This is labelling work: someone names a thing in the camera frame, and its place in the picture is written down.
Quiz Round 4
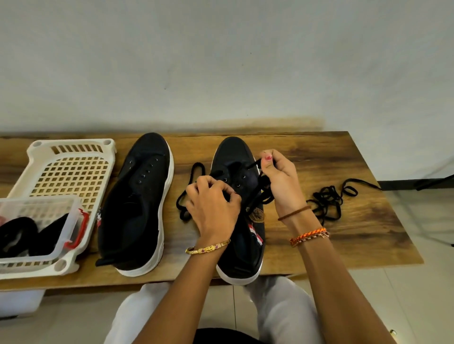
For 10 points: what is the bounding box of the person's right hand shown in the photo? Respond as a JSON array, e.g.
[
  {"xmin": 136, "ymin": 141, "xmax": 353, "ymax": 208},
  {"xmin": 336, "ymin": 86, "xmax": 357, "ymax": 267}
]
[{"xmin": 259, "ymin": 148, "xmax": 312, "ymax": 221}]

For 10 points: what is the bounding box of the white plastic lattice basket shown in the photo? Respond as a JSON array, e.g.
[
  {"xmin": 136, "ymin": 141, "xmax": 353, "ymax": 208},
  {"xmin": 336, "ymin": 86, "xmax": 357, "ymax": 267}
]
[{"xmin": 0, "ymin": 138, "xmax": 117, "ymax": 280}]

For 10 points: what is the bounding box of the clear container with red handles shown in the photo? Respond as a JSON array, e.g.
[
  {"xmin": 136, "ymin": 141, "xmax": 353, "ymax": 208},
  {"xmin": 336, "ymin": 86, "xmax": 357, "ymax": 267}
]
[{"xmin": 0, "ymin": 195, "xmax": 92, "ymax": 275}]

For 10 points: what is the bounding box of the person's right forearm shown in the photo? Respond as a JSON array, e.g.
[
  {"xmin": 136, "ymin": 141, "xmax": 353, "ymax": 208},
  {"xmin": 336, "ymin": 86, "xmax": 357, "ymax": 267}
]
[{"xmin": 280, "ymin": 210, "xmax": 399, "ymax": 344}]

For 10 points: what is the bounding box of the person's black shirt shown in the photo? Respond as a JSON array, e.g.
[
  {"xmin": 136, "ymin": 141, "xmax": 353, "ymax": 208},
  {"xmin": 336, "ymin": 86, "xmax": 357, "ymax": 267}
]
[{"xmin": 192, "ymin": 327, "xmax": 264, "ymax": 344}]

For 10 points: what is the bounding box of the gold bracelet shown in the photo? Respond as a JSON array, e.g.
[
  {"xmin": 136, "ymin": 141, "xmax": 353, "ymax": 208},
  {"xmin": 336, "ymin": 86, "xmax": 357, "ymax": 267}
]
[{"xmin": 184, "ymin": 239, "xmax": 233, "ymax": 257}]

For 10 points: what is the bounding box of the black band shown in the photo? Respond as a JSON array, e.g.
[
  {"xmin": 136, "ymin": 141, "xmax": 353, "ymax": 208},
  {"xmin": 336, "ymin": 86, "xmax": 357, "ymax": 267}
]
[
  {"xmin": 30, "ymin": 213, "xmax": 72, "ymax": 257},
  {"xmin": 0, "ymin": 216, "xmax": 40, "ymax": 259}
]

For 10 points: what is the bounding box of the person's left hand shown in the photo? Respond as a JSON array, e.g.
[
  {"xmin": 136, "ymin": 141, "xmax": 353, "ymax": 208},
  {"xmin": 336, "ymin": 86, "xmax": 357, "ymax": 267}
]
[{"xmin": 183, "ymin": 175, "xmax": 244, "ymax": 249}]

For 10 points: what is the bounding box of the black tripod stand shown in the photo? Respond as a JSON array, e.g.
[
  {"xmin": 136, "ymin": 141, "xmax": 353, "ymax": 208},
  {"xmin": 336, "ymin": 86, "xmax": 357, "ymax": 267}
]
[{"xmin": 414, "ymin": 173, "xmax": 454, "ymax": 249}]

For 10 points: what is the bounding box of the black sneaker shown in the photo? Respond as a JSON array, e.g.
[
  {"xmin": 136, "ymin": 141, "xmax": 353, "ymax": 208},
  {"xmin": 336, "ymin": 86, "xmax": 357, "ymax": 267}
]
[
  {"xmin": 210, "ymin": 136, "xmax": 275, "ymax": 286},
  {"xmin": 95, "ymin": 132, "xmax": 175, "ymax": 278}
]

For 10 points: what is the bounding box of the person's left forearm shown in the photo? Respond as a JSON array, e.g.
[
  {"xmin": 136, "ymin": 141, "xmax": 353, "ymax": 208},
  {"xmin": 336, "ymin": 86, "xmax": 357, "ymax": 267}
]
[{"xmin": 133, "ymin": 244, "xmax": 230, "ymax": 344}]

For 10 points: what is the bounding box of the white box under table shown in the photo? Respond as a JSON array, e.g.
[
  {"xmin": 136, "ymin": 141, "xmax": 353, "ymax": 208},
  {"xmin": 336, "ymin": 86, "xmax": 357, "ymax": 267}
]
[{"xmin": 0, "ymin": 286, "xmax": 48, "ymax": 319}]

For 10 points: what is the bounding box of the orange braided bracelet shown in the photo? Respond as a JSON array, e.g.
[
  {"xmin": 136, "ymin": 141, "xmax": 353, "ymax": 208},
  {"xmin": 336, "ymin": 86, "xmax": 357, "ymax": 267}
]
[{"xmin": 288, "ymin": 226, "xmax": 332, "ymax": 249}]

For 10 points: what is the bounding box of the black shoelace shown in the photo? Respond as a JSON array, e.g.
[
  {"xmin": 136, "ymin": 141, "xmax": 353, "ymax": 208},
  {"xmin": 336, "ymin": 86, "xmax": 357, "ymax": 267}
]
[
  {"xmin": 175, "ymin": 157, "xmax": 275, "ymax": 224},
  {"xmin": 306, "ymin": 177, "xmax": 383, "ymax": 227}
]

